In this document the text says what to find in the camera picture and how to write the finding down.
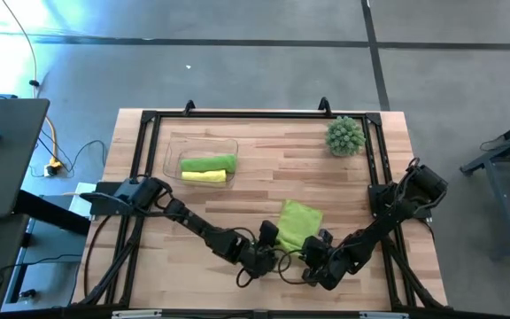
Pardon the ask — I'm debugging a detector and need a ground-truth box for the yellow microfiber towel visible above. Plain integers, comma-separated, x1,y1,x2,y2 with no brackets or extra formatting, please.
181,169,228,183

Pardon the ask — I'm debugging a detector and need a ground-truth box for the green artificial potted plant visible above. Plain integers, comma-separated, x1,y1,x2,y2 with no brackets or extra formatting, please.
324,115,367,159

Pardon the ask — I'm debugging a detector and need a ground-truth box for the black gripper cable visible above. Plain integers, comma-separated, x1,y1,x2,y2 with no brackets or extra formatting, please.
276,247,322,285
226,226,279,288

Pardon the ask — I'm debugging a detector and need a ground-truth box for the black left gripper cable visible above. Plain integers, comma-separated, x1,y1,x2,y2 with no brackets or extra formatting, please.
226,226,279,288

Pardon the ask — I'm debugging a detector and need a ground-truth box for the yellow cable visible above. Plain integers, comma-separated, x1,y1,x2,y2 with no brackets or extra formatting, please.
1,0,64,172

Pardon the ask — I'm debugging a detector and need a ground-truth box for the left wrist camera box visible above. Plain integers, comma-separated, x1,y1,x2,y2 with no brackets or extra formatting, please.
259,220,280,248

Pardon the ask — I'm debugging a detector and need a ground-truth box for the yellow power plug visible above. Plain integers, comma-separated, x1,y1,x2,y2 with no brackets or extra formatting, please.
43,159,65,177

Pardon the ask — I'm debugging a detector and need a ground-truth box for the fluffy green microfiber towel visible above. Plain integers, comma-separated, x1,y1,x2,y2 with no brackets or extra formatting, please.
275,198,324,254

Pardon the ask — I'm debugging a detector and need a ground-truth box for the white label strip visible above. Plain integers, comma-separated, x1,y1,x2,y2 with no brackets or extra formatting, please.
359,312,410,319
112,309,163,319

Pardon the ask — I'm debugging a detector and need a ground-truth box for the clear plastic basket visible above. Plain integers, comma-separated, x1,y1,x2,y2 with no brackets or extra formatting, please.
162,136,240,188

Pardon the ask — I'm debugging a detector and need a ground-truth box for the smooth green microfiber towel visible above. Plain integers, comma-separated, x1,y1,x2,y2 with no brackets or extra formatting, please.
179,153,238,174

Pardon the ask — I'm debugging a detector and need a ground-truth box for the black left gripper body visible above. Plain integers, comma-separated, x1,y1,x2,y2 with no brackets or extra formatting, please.
236,241,281,279

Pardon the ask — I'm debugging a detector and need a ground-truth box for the black aluminium table frame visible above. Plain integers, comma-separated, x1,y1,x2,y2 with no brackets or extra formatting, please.
72,108,449,311

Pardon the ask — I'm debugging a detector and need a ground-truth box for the dark grey desk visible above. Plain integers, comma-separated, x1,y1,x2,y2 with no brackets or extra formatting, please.
0,97,51,221

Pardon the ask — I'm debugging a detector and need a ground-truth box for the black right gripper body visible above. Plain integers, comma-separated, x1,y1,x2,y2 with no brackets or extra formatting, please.
301,235,350,292

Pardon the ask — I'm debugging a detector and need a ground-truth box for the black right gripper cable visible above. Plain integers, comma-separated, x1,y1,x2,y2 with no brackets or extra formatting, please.
276,247,322,285

